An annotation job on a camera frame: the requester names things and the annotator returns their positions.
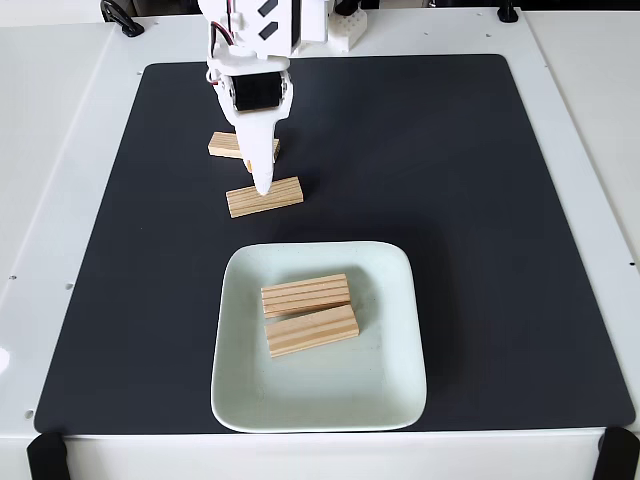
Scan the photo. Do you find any striped wooden block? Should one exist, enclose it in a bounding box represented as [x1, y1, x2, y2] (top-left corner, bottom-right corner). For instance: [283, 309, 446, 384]
[225, 175, 305, 220]

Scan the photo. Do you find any black rubber mat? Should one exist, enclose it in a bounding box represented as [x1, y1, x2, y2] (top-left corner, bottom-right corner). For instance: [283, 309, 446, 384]
[33, 53, 636, 435]

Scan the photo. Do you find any pale green square plate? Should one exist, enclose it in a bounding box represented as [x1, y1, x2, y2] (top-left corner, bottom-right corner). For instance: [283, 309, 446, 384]
[209, 240, 429, 434]

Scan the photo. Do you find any smooth wooden block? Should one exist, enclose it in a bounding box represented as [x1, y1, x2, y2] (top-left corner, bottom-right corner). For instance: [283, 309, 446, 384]
[207, 131, 281, 164]

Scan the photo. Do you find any grooved wooden block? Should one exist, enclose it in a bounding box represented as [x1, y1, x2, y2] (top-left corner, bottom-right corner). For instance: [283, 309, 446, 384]
[260, 273, 353, 320]
[263, 304, 361, 359]

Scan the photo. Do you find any red black white servo cable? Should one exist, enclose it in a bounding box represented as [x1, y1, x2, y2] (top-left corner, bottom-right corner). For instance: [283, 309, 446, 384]
[204, 0, 239, 87]

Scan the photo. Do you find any white studded base block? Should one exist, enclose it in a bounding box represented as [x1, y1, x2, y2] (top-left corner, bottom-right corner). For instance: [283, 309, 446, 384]
[328, 10, 370, 54]

